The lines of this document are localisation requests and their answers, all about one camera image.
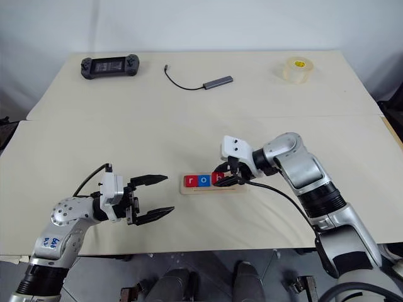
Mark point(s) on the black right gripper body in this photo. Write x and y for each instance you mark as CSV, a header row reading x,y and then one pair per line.
x,y
242,173

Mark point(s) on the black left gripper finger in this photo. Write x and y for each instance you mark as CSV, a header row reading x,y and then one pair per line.
x,y
151,179
155,214

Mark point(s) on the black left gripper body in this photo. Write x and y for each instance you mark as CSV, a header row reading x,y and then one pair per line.
x,y
132,204

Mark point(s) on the red letter b block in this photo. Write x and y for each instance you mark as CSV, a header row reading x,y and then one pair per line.
x,y
217,178

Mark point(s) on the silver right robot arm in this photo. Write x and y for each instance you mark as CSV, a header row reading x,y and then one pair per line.
x,y
302,170

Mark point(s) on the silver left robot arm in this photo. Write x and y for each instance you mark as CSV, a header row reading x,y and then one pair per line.
x,y
67,214

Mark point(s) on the blue letter o block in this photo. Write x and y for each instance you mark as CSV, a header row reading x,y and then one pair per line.
x,y
204,180

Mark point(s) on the wooden letter tray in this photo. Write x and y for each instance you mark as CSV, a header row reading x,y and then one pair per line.
x,y
204,190

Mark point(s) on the red letter r block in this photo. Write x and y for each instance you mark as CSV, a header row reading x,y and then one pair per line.
x,y
191,181

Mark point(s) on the silver robot torso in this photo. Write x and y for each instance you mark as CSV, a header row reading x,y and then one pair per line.
x,y
359,292

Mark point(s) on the dark rounded shape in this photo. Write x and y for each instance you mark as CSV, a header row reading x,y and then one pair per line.
x,y
171,287
248,283

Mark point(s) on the clear packing tape roll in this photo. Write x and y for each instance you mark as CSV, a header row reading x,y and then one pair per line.
x,y
296,70

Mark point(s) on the black handheld game console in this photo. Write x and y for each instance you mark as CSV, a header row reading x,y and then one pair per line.
x,y
108,66

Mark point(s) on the dark object beside table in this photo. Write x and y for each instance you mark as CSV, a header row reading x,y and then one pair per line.
x,y
7,132

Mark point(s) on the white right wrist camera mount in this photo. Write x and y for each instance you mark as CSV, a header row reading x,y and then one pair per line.
x,y
236,146

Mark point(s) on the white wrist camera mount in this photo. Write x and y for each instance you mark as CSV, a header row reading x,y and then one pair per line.
x,y
110,188
236,146

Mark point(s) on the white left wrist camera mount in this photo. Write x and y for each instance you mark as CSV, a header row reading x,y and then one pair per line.
x,y
110,188

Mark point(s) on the black frame beside table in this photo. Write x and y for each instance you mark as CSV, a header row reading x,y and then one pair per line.
x,y
392,116

